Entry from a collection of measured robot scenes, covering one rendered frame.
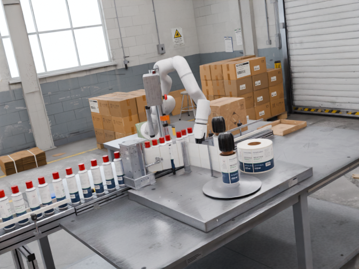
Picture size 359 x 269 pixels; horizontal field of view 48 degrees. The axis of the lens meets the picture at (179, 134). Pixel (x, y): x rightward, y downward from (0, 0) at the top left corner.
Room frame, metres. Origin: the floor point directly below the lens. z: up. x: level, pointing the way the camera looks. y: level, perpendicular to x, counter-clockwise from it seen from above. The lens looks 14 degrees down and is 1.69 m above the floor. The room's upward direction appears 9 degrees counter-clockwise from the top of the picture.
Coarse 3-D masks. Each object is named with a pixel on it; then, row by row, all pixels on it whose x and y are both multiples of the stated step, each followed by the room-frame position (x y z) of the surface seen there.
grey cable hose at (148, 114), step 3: (147, 108) 2.54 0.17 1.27; (147, 111) 2.54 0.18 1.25; (150, 111) 2.55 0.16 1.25; (147, 114) 2.54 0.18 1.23; (150, 114) 2.54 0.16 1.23; (147, 117) 2.54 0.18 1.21; (150, 117) 2.54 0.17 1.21; (147, 120) 2.55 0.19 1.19; (150, 120) 2.54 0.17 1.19; (150, 123) 2.54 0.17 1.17; (150, 126) 2.54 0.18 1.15; (150, 129) 2.54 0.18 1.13; (153, 129) 2.55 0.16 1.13; (150, 132) 2.54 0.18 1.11; (153, 132) 2.54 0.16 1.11; (150, 135) 2.54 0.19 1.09; (153, 135) 2.54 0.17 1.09
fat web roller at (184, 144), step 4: (184, 144) 2.32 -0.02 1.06; (184, 148) 2.32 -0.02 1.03; (184, 152) 2.32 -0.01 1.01; (184, 156) 2.32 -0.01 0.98; (188, 156) 2.32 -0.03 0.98; (184, 160) 2.32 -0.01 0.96; (188, 160) 2.32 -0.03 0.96; (184, 164) 2.32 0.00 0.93; (188, 164) 2.32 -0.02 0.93; (184, 168) 2.33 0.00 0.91; (188, 168) 2.32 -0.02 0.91; (188, 172) 2.31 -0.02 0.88
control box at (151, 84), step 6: (144, 78) 2.49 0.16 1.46; (150, 78) 2.49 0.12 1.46; (156, 78) 2.49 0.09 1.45; (144, 84) 2.49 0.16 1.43; (150, 84) 2.49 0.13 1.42; (156, 84) 2.49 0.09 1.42; (150, 90) 2.49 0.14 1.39; (156, 90) 2.49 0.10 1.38; (150, 96) 2.49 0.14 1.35; (156, 96) 2.49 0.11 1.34; (150, 102) 2.49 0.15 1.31; (156, 102) 2.49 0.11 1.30; (162, 102) 2.50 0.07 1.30
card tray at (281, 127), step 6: (282, 120) 3.33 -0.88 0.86; (288, 120) 3.27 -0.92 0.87; (264, 126) 3.22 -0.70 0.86; (276, 126) 3.25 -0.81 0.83; (282, 126) 3.22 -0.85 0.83; (288, 126) 3.19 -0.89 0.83; (294, 126) 3.05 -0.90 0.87; (300, 126) 3.09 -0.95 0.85; (276, 132) 3.07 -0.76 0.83; (282, 132) 3.05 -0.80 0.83; (288, 132) 3.00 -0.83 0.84
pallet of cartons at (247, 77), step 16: (208, 64) 6.85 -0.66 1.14; (224, 64) 6.33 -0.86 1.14; (240, 64) 6.25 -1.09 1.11; (256, 64) 6.46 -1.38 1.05; (208, 80) 6.69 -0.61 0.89; (224, 80) 6.36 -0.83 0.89; (240, 80) 6.22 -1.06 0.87; (256, 80) 6.43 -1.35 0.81; (272, 80) 6.65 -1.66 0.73; (208, 96) 6.72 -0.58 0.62; (224, 96) 6.41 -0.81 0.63; (240, 96) 6.21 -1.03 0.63; (256, 96) 6.42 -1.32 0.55; (272, 96) 6.64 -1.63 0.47; (256, 112) 6.41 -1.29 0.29; (272, 112) 6.62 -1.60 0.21
